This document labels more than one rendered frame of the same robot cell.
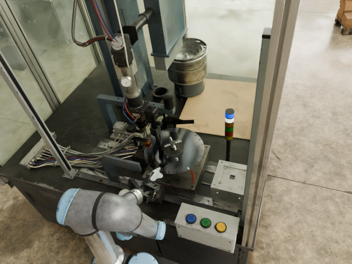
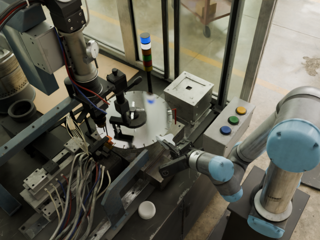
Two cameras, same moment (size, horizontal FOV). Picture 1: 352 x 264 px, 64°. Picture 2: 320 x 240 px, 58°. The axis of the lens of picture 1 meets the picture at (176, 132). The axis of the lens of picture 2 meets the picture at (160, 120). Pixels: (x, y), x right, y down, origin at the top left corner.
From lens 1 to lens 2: 1.09 m
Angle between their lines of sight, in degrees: 49
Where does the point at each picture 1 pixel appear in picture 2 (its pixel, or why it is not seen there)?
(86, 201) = (312, 107)
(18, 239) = not seen: outside the picture
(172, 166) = (159, 124)
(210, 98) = not seen: hidden behind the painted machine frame
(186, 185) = (176, 130)
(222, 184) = (194, 96)
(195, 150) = (146, 99)
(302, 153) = not seen: hidden behind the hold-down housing
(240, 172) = (185, 81)
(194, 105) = (47, 103)
